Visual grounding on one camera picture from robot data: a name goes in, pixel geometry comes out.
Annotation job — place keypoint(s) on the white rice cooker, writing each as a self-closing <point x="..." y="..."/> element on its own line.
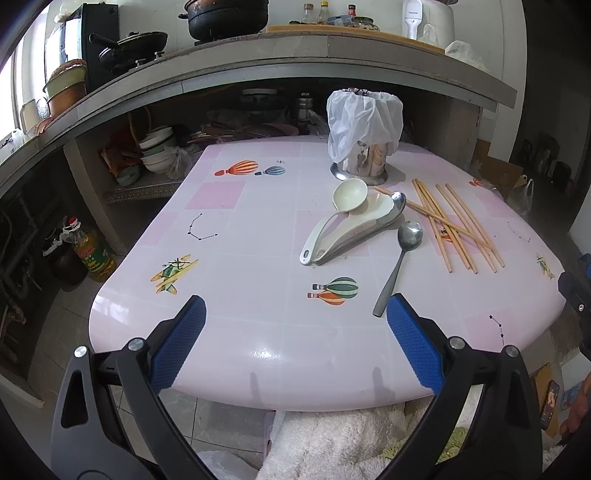
<point x="429" y="21"/>

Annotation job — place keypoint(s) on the cream plastic ladle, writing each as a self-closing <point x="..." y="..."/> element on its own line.
<point x="348" y="196"/>

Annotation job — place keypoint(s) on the stack of bowls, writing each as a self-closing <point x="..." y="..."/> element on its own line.
<point x="157" y="149"/>

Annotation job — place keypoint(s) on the crossing wooden chopstick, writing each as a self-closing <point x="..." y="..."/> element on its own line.
<point x="418" y="208"/>

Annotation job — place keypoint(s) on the steel utensil holder cup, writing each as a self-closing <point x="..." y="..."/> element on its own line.
<point x="366" y="162"/>

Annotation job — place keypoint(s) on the black wok pan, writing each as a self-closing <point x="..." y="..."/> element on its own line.
<point x="129" y="51"/>

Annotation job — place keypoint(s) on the small steel spoon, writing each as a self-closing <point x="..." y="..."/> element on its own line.
<point x="410" y="237"/>

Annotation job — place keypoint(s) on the white ceramic soup spoon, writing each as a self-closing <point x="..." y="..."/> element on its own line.
<point x="376" y="207"/>

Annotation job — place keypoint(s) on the person's right hand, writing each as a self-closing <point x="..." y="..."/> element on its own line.
<point x="578" y="410"/>

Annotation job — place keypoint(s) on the brown enamel pot stack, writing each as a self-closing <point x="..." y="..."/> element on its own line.
<point x="66" y="86"/>

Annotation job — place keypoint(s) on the large black stock pot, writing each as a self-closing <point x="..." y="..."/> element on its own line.
<point x="213" y="20"/>

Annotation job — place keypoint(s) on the clear sauce bottle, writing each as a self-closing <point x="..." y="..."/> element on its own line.
<point x="309" y="14"/>

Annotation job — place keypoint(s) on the yellow cap sauce bottle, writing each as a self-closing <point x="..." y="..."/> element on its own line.
<point x="323" y="14"/>

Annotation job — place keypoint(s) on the cardboard box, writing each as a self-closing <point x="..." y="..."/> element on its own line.
<point x="497" y="175"/>

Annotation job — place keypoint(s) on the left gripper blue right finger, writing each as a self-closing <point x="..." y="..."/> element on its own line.
<point x="421" y="353"/>

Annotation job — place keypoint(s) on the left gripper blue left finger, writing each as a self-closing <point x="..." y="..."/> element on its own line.
<point x="171" y="342"/>

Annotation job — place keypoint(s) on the large steel spoon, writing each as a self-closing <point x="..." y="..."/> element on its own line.
<point x="399" y="205"/>

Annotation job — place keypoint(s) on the white plastic bag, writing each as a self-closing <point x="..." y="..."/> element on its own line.
<point x="373" y="118"/>

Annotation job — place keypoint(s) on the cooking oil bottle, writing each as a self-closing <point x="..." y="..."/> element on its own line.
<point x="91" y="249"/>

